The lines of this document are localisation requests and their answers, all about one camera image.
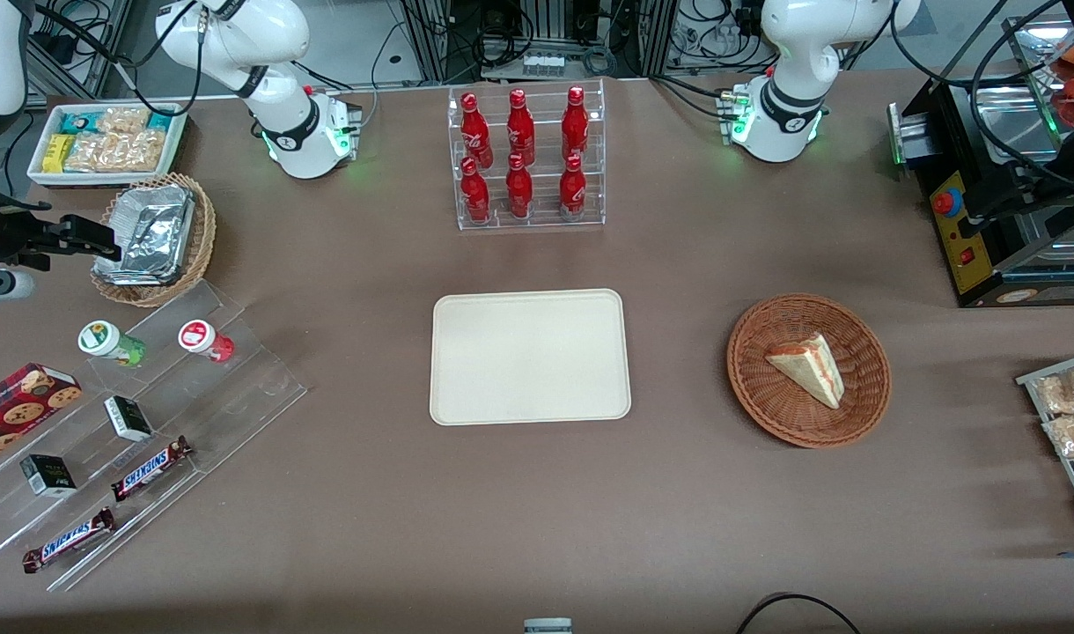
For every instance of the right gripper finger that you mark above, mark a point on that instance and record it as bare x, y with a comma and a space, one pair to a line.
84, 252
88, 231

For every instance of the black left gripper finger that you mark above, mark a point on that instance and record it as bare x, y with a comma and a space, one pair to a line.
986, 216

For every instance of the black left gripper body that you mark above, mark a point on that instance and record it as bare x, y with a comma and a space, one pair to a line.
1033, 187

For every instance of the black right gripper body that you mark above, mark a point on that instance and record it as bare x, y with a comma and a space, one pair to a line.
11, 236

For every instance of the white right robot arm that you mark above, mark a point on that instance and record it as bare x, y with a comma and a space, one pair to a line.
282, 35

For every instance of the beige plastic tray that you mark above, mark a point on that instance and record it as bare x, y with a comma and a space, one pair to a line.
530, 357

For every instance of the red emergency button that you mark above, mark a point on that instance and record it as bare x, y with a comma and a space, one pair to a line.
946, 202

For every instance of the aluminium foil container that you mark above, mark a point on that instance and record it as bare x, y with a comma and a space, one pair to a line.
150, 233

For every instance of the white plastic bin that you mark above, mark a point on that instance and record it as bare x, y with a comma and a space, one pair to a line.
40, 172

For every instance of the clear cracker bag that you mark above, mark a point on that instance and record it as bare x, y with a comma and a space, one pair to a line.
114, 152
123, 119

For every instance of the yellow snack pack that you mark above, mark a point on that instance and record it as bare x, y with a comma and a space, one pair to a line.
58, 153

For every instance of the black food warmer machine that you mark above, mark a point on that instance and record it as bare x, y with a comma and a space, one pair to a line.
951, 123

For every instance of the teal snack pack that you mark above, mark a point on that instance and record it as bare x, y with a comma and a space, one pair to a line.
81, 121
160, 121

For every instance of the light wicker basket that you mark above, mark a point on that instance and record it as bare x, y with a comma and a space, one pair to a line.
204, 238

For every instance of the red cookie box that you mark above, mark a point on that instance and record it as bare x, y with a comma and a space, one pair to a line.
18, 409

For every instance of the small black box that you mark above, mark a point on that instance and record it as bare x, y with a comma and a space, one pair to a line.
128, 418
48, 475

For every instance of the clear acrylic stepped shelf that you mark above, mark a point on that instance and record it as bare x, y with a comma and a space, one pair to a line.
238, 387

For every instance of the Snickers bar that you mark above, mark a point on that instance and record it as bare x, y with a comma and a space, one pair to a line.
150, 468
69, 540

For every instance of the triangular wrapped sandwich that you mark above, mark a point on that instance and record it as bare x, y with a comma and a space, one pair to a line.
810, 370

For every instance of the round brown wicker basket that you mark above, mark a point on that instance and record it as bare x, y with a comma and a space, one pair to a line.
766, 396

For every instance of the red cola bottle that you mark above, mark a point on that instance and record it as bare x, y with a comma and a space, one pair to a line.
519, 194
475, 198
572, 194
521, 132
575, 128
476, 136

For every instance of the clear acrylic bottle rack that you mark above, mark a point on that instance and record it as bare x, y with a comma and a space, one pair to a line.
546, 189

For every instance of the white power strip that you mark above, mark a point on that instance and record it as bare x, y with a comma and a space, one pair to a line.
543, 64

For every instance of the grey device edge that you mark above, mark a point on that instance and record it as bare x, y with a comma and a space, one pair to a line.
548, 626

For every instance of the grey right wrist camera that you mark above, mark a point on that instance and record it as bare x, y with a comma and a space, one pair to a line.
0, 285

